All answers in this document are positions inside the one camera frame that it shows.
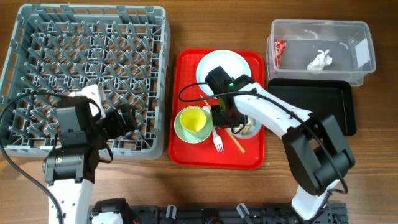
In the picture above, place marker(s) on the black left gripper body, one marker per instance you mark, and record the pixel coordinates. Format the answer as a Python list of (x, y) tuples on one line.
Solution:
[(113, 126)]

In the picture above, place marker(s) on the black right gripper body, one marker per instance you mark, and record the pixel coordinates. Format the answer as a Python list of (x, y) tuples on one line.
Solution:
[(222, 118)]

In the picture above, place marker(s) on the white plastic fork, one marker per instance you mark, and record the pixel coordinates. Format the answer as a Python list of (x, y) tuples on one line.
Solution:
[(217, 141)]

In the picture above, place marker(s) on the light blue bowl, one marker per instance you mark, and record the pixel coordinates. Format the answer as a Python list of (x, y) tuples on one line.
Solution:
[(251, 128)]

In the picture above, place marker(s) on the yellow cup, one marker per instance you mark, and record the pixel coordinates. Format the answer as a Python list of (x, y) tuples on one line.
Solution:
[(193, 119)]

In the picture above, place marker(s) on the green bowl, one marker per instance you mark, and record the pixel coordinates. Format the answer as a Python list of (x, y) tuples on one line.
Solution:
[(193, 138)]

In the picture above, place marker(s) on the red snack wrapper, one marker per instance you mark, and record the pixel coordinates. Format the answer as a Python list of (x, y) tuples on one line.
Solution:
[(279, 47)]

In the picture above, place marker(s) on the white tissue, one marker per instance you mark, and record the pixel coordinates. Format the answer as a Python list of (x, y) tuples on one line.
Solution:
[(321, 61)]

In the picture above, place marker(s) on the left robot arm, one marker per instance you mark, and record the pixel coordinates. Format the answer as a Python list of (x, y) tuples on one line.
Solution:
[(70, 168)]

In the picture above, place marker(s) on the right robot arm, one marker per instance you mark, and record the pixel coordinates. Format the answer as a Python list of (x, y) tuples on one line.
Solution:
[(318, 154)]

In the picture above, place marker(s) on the grey dishwasher rack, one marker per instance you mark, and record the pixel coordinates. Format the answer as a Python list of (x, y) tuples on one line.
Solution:
[(60, 49)]

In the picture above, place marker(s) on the wooden chopstick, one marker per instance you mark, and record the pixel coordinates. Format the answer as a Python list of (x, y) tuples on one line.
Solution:
[(236, 142)]

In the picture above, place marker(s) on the red plastic tray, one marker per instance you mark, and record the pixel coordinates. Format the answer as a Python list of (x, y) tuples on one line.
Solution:
[(204, 154)]

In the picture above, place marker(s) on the light blue plate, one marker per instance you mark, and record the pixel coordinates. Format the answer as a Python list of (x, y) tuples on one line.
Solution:
[(222, 65)]

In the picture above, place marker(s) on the clear plastic bin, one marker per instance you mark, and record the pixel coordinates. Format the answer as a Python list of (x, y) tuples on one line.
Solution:
[(350, 44)]

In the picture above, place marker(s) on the black tray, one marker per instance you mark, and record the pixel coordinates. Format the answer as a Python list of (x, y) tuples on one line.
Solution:
[(330, 96)]

